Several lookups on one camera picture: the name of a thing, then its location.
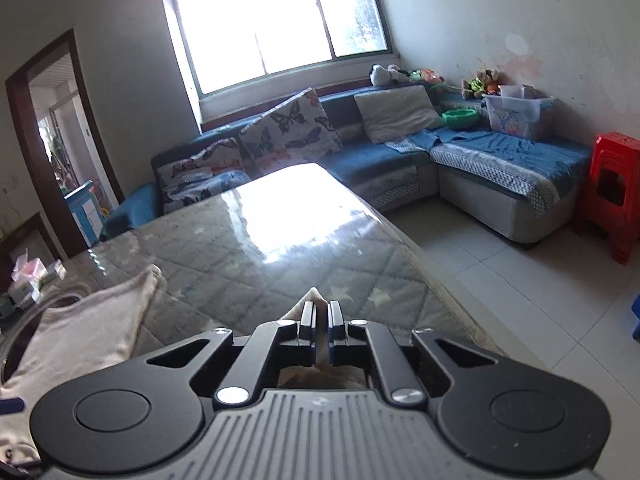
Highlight blue sofa cover cloth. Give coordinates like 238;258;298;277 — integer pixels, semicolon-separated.
386;127;592;168

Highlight green plastic basin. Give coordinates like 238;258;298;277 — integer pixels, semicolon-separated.
441;108;480;129

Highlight plush toys on sofa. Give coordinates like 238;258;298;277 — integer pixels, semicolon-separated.
460;69;504;100

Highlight small butterfly print cushion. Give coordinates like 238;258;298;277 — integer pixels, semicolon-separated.
156;137;252;208

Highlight window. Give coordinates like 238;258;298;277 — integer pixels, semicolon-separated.
169;0;402;97

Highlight red plastic stool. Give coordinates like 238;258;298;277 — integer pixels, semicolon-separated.
572;132;640;264

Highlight colourful plush toy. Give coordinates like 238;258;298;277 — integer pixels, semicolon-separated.
410;69;447;87

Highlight tissue box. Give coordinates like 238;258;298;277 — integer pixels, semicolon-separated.
9;255;52;307

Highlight white and black plush toy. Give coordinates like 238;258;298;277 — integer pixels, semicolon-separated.
370;64;412;87

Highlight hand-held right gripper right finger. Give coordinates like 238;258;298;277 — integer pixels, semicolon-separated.
327;300;507;407

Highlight blue toy cabinet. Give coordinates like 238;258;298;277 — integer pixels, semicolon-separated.
64;181;109;247

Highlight clear plastic storage box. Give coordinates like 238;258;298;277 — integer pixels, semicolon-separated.
482;85;556;141

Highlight beige garment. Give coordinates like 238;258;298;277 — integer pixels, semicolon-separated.
0;265;368;467

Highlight dark wooden door frame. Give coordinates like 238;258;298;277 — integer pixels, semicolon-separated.
5;29;126;250

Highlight blue corner sofa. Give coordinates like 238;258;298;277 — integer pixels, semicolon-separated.
100;80;593;252

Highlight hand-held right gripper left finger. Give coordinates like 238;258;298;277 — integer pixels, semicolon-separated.
132;301;318;407

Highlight large butterfly print cushion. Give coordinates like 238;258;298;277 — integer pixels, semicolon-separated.
239;87;345;176

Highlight white pillow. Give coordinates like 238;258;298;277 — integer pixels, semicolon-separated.
354;85;446;143

